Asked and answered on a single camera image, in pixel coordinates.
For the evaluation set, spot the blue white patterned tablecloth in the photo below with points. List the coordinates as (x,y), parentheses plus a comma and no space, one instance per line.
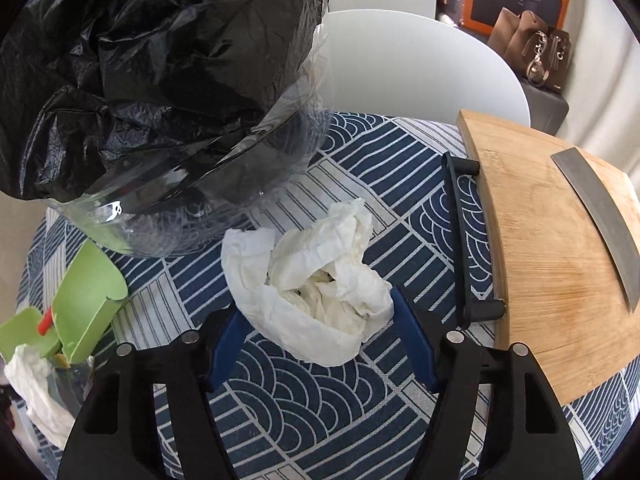
(325,410)

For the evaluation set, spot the small crumpled white tissue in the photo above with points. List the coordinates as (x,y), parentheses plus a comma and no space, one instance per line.
(35,395)

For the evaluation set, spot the grey suitcase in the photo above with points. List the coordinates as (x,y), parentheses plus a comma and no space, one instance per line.
(545,110)

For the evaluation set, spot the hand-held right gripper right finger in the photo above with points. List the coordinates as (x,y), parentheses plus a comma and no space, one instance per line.
(412,340)

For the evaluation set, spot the white curtain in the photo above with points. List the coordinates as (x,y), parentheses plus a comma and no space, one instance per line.
(600,60)

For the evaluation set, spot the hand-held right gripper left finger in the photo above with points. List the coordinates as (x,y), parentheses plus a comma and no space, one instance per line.
(227,347)

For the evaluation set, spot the wooden cutting board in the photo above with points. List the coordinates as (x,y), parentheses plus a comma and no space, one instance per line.
(540,260)

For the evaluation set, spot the white chair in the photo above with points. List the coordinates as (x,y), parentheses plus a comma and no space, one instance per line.
(410,70)

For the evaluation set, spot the brown leather handbag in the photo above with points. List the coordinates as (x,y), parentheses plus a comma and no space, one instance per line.
(515,35)

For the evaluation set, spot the black cutting board stand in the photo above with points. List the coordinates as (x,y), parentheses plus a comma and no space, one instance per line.
(462,240)

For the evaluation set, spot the green paper carton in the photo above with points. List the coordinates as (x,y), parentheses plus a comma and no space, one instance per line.
(85,300)

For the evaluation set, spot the clear plastic trash bin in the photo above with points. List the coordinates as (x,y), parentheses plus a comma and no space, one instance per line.
(200,222)

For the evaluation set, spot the black trash bag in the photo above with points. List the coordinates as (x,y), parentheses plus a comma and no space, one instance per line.
(150,70)

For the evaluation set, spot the large white tissue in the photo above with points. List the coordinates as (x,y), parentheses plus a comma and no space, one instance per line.
(310,260)

